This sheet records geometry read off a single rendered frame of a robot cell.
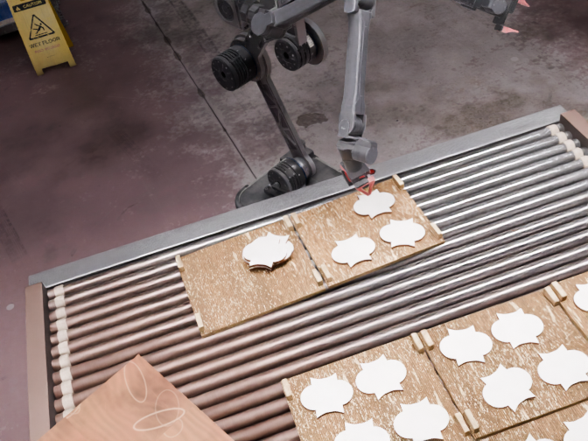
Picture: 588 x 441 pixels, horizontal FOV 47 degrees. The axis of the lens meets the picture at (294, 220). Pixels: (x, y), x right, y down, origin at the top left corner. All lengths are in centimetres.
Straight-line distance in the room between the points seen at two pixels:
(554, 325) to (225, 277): 101
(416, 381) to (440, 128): 247
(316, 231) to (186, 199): 177
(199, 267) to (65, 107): 300
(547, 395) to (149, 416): 104
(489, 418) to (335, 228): 82
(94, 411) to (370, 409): 74
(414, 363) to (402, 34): 343
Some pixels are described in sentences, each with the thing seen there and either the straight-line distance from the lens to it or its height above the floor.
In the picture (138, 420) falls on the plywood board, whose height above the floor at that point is 104.
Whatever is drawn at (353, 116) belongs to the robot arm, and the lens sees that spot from 209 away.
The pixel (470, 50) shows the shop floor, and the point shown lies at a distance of 486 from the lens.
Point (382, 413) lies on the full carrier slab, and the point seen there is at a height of 94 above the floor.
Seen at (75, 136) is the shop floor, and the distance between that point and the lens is 478.
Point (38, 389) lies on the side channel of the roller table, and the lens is 218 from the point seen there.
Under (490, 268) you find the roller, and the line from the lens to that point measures 220.
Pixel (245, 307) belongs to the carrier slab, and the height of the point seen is 94.
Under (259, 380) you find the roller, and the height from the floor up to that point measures 92.
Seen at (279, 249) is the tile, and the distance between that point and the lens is 220.
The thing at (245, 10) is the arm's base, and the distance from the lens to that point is 244.
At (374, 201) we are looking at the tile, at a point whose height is 95.
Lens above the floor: 259
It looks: 45 degrees down
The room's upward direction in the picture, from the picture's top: 11 degrees counter-clockwise
